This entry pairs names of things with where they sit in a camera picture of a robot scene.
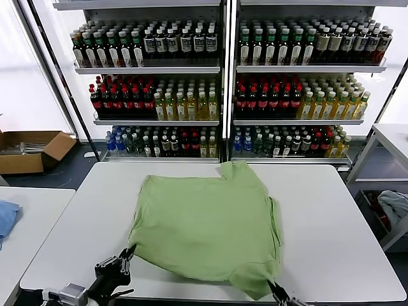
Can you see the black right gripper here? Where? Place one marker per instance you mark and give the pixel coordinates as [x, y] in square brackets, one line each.
[298, 303]

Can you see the grey packaged parts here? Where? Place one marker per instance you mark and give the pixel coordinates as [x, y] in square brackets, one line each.
[30, 147]

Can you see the green polo shirt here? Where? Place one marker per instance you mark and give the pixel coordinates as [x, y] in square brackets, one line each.
[204, 223]

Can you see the brown cardboard box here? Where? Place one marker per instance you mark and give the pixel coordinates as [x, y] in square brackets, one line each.
[19, 164]

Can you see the beige label dark drink bottle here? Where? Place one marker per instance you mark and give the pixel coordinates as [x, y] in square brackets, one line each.
[334, 43]
[322, 43]

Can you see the grey metal shelf rack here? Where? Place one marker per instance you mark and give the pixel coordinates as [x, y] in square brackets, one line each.
[306, 68]
[146, 70]

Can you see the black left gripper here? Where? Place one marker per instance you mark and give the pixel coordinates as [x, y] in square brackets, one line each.
[111, 274]

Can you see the small red cap cola bottle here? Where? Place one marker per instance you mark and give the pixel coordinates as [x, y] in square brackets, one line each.
[325, 145]
[185, 146]
[194, 146]
[315, 145]

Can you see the grey metal frame table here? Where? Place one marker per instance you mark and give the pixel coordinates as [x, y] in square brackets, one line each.
[393, 135]

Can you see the red crumpled garment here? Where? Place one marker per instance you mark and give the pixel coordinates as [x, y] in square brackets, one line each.
[382, 219]

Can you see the small blue drink bottle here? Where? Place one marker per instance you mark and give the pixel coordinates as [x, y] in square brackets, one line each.
[111, 143]
[120, 143]
[247, 145]
[237, 145]

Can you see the green cap brown tea bottle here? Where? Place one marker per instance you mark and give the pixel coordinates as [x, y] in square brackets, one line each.
[78, 51]
[270, 48]
[126, 51]
[102, 51]
[114, 51]
[90, 51]
[308, 48]
[295, 48]
[283, 48]
[137, 51]
[257, 48]
[244, 48]

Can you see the pale blue crumpled garment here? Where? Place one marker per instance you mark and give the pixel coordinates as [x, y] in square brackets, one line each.
[393, 204]

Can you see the small yellow juice bottle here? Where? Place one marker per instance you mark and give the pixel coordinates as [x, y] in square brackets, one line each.
[345, 146]
[213, 147]
[334, 146]
[203, 147]

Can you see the blue folded cloth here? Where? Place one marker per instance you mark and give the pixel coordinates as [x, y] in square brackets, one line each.
[8, 218]

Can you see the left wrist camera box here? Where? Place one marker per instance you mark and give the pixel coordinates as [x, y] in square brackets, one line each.
[51, 294]

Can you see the small white cap dark bottle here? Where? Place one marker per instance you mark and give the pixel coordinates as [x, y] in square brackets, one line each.
[287, 146]
[165, 146]
[306, 145]
[296, 146]
[277, 146]
[146, 146]
[174, 146]
[156, 146]

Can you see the white label dark drink bottle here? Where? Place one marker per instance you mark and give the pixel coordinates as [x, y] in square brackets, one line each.
[198, 44]
[373, 43]
[185, 44]
[348, 43]
[172, 44]
[384, 43]
[148, 44]
[210, 44]
[361, 43]
[161, 44]

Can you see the white paper scrap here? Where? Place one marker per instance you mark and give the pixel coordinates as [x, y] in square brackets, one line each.
[88, 154]

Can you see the small clear green water bottle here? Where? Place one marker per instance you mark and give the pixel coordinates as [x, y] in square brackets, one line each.
[268, 146]
[137, 145]
[257, 146]
[129, 145]

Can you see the black slanted frame post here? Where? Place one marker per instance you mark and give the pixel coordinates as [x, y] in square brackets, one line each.
[391, 92]
[70, 95]

